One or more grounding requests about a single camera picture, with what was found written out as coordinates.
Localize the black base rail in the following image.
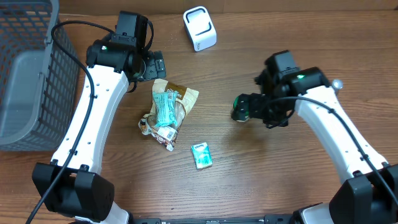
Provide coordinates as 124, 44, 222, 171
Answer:
74, 213, 352, 224

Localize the white black barcode scanner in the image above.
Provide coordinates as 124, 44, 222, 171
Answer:
183, 6, 217, 52

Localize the teal wipes packet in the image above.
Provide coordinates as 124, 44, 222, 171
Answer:
152, 91, 178, 128

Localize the grey plastic mesh basket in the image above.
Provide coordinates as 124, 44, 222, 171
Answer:
1, 0, 80, 151

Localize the green white tissue pack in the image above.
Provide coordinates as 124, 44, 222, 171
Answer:
191, 142, 213, 170

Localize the yellow drink bottle silver cap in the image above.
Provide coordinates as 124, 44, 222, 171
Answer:
331, 79, 343, 92

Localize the green lid glass jar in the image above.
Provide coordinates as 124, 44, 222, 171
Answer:
231, 94, 249, 122

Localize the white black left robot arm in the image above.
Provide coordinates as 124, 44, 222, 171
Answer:
32, 11, 166, 223

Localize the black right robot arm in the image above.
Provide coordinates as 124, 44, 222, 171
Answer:
231, 50, 397, 223

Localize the brown Panera snack bag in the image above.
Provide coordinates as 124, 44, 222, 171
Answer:
144, 79, 199, 129

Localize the small brown snack packet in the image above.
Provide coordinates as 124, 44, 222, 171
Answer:
138, 116, 178, 151

